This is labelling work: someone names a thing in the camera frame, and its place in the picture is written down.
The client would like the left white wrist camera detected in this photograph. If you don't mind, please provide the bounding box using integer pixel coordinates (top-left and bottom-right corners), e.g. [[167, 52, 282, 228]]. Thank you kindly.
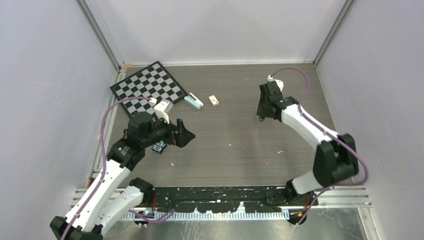
[[150, 98, 174, 124]]

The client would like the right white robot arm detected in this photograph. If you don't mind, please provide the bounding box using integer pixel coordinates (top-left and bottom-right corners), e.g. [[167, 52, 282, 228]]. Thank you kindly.
[[256, 80, 359, 205]]

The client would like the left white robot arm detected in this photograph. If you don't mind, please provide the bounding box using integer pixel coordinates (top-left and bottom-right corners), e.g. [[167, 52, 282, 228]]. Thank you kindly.
[[50, 112, 196, 240]]

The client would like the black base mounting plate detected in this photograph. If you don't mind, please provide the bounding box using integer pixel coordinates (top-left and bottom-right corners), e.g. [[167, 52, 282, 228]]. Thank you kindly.
[[138, 186, 315, 214]]

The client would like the blue owl eraser toy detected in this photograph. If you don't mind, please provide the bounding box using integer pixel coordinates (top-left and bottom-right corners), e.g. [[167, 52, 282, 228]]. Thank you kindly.
[[151, 140, 168, 154]]

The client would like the black white chessboard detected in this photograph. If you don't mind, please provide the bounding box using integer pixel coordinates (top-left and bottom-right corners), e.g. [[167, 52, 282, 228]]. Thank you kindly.
[[109, 61, 188, 104]]

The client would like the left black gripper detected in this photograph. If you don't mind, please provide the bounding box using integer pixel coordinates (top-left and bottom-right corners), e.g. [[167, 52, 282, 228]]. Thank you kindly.
[[141, 113, 195, 148]]

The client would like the small white staple box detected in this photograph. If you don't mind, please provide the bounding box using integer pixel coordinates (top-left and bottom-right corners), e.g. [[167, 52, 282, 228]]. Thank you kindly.
[[208, 95, 219, 107]]

